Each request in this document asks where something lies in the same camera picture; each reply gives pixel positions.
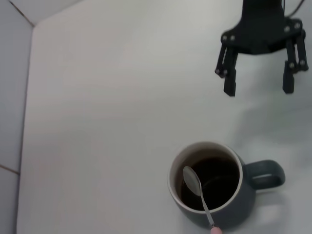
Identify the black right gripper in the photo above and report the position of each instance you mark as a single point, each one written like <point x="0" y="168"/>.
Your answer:
<point x="260" y="29"/>

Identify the grey ceramic coffee cup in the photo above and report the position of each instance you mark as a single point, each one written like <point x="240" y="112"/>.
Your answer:
<point x="243" y="202"/>

